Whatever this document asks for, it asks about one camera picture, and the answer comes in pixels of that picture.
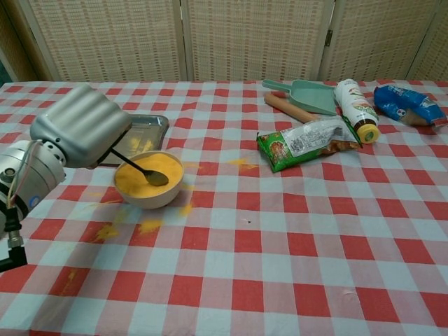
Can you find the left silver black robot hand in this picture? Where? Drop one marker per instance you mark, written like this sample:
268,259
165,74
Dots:
80,126

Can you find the black spoon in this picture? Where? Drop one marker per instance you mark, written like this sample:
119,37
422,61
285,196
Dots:
157,178

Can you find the rectangular metal tray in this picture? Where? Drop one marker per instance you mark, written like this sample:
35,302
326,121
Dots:
147,134

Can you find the yellow bowl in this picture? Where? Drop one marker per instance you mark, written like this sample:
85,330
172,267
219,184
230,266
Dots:
154,194

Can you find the woven folding screen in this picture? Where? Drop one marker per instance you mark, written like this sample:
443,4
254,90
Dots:
245,38

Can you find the sausage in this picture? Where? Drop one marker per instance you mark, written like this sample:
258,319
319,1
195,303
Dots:
283,105

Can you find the red white checkered tablecloth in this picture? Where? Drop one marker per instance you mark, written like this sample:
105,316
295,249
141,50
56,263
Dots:
245,262

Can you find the green snack bag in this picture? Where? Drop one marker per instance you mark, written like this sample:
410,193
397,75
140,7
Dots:
301,145

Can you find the green plastic dustpan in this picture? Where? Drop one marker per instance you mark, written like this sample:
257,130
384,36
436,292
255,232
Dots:
311,98

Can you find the white bottle with yellow cap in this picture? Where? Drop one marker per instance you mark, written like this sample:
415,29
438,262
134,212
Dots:
355,105

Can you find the blue snack bag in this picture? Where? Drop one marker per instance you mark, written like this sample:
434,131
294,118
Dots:
402,105

